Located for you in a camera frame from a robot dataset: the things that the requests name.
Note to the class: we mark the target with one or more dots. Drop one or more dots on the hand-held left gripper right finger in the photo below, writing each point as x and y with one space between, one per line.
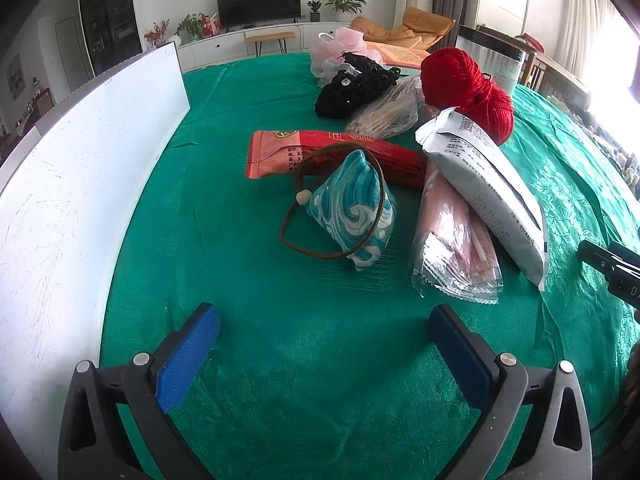
462 360

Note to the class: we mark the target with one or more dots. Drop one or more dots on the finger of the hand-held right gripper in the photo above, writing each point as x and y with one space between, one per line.
592 252

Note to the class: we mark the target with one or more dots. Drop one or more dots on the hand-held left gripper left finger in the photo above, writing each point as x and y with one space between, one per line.
187 355

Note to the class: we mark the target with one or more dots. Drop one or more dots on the clear packet with pink contents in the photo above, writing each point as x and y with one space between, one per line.
450 240

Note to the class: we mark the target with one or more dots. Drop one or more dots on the grey foil packet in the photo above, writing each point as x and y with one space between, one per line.
492 185

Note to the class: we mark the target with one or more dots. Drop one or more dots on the red yarn ball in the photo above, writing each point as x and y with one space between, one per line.
457 77

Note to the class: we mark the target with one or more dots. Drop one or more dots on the black crochet bag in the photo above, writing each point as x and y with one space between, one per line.
355 87

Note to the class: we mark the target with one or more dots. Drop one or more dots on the green patterned tablecloth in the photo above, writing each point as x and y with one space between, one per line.
300 350

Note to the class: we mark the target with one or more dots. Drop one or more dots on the clutter of small items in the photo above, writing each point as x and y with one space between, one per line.
605 130

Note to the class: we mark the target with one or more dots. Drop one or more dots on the wooden chair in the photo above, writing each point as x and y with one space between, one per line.
550 67

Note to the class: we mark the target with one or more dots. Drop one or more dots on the blue wave-print fabric pouch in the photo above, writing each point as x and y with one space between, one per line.
352 205

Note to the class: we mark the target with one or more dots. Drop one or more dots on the large white board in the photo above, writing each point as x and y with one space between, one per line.
75 185

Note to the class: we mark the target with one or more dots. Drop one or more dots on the clear jar with black lid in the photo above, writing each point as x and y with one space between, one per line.
492 60

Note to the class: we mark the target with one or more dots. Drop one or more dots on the red cloth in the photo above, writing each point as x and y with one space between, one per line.
531 42

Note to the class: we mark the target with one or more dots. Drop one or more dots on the red snack packet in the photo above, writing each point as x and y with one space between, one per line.
280 152

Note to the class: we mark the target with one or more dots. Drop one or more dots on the sheer white curtain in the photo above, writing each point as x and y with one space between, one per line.
582 20

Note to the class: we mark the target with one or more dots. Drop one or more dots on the clear bag of cotton swabs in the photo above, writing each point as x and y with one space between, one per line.
387 110

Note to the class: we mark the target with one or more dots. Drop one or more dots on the orange open book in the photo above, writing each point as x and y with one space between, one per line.
400 54

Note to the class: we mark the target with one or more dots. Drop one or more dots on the orange lounge chair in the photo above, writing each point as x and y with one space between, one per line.
400 27

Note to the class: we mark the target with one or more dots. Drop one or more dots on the white tv cabinet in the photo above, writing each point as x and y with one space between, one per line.
215 47

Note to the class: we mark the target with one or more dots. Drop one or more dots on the white round vase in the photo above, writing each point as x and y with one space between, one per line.
174 39

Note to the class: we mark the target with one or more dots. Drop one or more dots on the red flower branches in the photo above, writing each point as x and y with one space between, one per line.
157 32

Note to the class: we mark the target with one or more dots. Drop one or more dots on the wooden stool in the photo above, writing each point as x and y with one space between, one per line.
270 37

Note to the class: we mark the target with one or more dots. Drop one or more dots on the pink bath loofah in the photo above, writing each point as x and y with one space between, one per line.
335 47

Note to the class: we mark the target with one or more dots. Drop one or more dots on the red box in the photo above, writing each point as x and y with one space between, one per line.
211 24

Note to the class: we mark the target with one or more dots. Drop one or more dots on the black display shelf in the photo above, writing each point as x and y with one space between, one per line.
110 15

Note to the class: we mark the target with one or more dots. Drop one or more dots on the large green potted plant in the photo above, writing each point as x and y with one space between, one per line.
345 1

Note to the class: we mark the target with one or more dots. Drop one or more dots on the black television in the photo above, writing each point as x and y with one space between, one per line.
257 5

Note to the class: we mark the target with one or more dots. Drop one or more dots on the small green potted plant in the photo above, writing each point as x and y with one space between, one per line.
314 7

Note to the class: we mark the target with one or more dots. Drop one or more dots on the framed wall picture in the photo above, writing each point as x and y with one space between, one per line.
16 77

